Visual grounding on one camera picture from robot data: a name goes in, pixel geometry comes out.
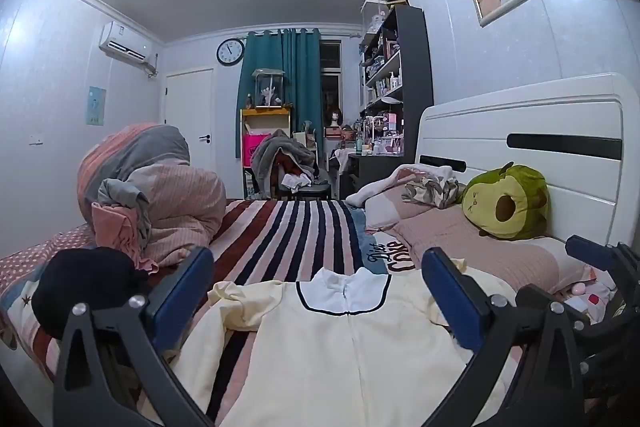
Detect white air conditioner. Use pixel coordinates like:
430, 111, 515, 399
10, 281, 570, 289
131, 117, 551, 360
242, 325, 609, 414
98, 22, 158, 78

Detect small blue wall poster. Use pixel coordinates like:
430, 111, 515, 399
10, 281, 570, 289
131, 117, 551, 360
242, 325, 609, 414
86, 86, 107, 126

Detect teal curtain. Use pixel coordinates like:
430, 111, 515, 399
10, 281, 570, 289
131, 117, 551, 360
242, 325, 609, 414
236, 28, 323, 158

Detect black chair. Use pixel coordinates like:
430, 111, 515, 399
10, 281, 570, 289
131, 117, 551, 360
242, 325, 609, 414
277, 179, 333, 202

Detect grey clothes pile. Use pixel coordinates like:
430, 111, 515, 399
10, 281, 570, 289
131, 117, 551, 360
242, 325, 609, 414
250, 130, 318, 200

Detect cream garment with white collar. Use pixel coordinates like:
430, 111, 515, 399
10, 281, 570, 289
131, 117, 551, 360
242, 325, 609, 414
170, 267, 521, 427

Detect glass display case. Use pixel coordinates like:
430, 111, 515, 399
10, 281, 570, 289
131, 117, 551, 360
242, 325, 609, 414
251, 68, 285, 108

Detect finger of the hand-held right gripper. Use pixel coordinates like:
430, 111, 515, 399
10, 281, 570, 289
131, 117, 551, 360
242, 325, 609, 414
575, 309, 640, 358
566, 234, 628, 275

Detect clear display box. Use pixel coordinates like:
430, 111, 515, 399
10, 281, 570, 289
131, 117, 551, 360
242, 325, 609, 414
360, 0, 391, 35

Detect pink dotted bed sheet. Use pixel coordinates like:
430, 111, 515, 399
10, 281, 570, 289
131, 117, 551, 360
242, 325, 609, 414
0, 224, 96, 303

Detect white headboard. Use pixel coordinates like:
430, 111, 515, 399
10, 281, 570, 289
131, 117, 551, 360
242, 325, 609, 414
416, 73, 640, 253

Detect black bookshelf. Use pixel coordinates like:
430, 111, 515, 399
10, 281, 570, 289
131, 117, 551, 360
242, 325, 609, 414
359, 4, 435, 158

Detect green avocado plush toy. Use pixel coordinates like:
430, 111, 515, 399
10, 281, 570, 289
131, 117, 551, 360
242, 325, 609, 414
460, 163, 551, 242

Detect yellow shelf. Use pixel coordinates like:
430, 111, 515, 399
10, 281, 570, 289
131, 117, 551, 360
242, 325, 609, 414
240, 107, 293, 200

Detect pink and grey quilt pile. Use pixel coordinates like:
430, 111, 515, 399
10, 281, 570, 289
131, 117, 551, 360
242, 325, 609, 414
77, 123, 227, 270

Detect window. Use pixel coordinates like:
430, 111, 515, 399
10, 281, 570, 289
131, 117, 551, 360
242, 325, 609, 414
320, 41, 343, 158

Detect pink bag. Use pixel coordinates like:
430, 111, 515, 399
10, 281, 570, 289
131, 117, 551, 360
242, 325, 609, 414
242, 132, 272, 168

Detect striped blanket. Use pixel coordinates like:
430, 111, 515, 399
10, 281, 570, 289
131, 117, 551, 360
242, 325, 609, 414
0, 199, 521, 427

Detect camouflage cloth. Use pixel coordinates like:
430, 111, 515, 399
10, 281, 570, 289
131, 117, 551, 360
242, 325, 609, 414
402, 177, 466, 209

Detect white door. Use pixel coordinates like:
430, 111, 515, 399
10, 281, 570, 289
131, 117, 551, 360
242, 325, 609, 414
165, 67, 216, 172

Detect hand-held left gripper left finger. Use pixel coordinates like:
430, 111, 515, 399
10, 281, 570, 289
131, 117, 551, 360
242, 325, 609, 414
52, 247, 216, 427

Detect round wall clock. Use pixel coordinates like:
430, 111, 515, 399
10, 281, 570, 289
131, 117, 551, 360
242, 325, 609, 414
216, 38, 246, 66

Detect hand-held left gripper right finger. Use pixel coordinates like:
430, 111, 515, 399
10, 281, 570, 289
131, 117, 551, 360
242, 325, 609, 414
421, 248, 601, 427

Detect black desk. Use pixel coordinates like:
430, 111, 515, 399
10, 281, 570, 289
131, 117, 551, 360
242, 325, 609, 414
345, 152, 418, 200

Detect white and pink pillow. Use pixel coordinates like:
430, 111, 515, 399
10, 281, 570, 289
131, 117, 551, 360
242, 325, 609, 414
345, 164, 466, 230

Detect black cloth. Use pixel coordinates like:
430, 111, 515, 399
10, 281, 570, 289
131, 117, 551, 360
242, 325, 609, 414
32, 247, 151, 340

